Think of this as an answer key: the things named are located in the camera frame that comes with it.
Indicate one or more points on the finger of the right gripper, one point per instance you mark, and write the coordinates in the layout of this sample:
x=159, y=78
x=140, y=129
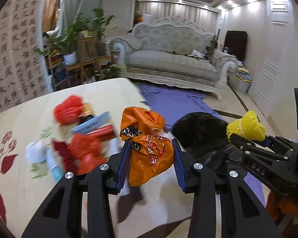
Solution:
x=277, y=143
x=247, y=146

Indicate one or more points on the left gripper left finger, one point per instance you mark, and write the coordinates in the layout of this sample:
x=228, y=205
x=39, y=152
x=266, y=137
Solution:
x=60, y=214

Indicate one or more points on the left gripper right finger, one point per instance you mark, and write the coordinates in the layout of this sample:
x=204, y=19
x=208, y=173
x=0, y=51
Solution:
x=224, y=205

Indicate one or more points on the yellow foam fruit net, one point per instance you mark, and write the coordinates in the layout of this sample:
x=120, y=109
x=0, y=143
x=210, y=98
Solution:
x=247, y=127

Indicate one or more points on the small light blue tube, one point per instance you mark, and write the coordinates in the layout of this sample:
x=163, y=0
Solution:
x=53, y=166

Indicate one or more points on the white tissue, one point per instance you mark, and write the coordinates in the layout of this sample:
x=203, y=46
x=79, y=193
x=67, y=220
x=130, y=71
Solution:
x=35, y=152

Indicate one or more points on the red plastic bag ball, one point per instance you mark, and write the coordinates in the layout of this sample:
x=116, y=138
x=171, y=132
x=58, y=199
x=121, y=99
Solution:
x=87, y=151

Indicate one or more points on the dark red wrapper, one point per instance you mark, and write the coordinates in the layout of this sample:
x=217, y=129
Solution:
x=62, y=149

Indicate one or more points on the blue white paper packet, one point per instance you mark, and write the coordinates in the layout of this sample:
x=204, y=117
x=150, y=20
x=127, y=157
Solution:
x=92, y=124

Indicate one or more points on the red glitter canister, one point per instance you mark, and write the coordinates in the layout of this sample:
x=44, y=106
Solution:
x=103, y=133

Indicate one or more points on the orange printed plastic bag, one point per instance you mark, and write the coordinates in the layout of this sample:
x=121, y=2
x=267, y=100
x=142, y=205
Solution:
x=152, y=149

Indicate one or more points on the red foam fruit net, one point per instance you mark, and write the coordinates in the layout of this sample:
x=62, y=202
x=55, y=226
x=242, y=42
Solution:
x=69, y=110

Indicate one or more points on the gold label small bottle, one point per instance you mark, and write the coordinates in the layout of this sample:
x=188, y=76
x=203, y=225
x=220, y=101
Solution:
x=87, y=112

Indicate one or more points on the white sachet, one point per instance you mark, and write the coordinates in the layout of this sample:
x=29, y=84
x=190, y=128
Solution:
x=119, y=162

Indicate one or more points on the black lined trash bin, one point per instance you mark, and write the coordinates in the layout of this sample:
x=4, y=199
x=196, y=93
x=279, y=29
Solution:
x=204, y=137

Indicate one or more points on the grey storage box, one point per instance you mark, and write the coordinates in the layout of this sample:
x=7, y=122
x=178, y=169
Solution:
x=241, y=81

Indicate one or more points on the purple cloth on floor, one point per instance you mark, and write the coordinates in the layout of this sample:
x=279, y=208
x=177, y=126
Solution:
x=173, y=104

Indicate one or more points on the grey ornate sofa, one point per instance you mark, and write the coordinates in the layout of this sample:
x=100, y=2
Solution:
x=173, y=52

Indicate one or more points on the window curtains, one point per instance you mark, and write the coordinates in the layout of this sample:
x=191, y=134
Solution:
x=203, y=18

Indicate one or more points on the calligraphy folding screen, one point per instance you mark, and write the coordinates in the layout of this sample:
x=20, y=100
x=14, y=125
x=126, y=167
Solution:
x=23, y=74

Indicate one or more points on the wooden plant stand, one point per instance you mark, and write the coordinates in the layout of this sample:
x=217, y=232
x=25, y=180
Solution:
x=89, y=51

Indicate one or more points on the potted plant white pot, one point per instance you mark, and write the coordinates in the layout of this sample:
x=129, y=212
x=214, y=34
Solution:
x=66, y=44

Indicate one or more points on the tall green potted plant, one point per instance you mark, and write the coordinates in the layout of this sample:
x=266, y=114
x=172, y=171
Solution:
x=100, y=23

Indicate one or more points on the dark cabinet by wall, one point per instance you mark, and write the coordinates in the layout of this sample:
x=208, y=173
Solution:
x=236, y=44

